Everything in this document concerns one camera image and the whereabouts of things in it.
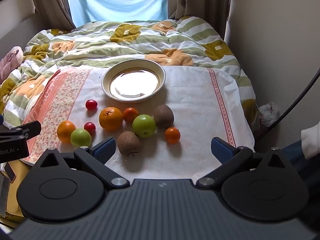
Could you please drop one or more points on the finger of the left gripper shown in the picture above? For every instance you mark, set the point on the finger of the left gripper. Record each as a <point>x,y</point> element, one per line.
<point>28,130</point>

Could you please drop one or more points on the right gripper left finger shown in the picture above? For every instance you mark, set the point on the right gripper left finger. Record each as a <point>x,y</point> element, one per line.
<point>94,160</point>

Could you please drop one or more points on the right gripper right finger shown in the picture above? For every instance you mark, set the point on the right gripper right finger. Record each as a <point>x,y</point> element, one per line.
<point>231,159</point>

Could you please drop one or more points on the green apple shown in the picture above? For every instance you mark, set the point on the green apple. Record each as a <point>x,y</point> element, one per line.
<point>80,137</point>
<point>144,126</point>

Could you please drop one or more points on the red cherry tomato front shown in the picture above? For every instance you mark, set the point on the red cherry tomato front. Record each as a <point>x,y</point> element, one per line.
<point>90,127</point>

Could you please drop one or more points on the red cherry tomato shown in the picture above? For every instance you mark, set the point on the red cherry tomato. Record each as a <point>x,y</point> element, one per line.
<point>90,127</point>
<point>91,105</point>

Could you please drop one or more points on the medium orange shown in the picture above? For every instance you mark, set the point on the medium orange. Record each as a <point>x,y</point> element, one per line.
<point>64,131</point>

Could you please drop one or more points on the brown kiwi front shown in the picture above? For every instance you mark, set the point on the brown kiwi front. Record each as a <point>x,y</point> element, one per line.
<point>128,144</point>

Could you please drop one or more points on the brown kiwi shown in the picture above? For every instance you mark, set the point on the brown kiwi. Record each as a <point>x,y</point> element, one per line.
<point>128,144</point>
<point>163,116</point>

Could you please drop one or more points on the large orange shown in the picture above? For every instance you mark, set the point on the large orange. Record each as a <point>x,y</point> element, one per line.
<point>111,119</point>

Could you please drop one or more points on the red cherry tomato back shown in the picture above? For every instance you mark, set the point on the red cherry tomato back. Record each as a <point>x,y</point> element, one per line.
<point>91,105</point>

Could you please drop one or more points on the small tangerine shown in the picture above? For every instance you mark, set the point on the small tangerine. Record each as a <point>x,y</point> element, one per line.
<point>130,114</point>
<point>172,135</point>

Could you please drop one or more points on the brown kiwi back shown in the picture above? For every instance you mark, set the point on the brown kiwi back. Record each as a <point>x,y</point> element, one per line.
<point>163,116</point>

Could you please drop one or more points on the white plastic bag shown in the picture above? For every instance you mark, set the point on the white plastic bag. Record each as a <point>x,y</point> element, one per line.
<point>269,113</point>

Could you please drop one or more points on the white pink patterned cloth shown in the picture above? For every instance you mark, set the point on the white pink patterned cloth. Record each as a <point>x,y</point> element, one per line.
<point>205,103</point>

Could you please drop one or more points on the cardboard box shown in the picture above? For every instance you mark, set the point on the cardboard box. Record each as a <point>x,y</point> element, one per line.
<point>10,209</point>

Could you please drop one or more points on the white sleeve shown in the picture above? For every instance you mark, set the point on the white sleeve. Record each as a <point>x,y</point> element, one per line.
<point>311,141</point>

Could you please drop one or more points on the cream ceramic bowl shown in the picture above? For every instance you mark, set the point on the cream ceramic bowl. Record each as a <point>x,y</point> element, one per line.
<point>133,81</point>

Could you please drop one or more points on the grey headboard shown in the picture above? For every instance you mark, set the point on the grey headboard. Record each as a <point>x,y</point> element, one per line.
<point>21,34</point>

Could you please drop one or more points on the green striped floral duvet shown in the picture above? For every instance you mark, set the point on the green striped floral duvet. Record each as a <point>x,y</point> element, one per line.
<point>189,41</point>

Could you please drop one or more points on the brown left curtain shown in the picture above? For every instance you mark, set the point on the brown left curtain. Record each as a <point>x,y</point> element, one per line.
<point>55,14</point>

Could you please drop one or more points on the brown curtain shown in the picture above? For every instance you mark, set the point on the brown curtain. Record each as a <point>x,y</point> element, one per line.
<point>55,14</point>
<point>215,12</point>

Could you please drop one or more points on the light blue window cloth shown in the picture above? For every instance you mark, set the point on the light blue window cloth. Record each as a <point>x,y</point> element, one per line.
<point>84,11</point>

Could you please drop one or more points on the brown right curtain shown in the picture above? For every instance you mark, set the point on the brown right curtain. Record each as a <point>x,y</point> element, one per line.
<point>215,12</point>

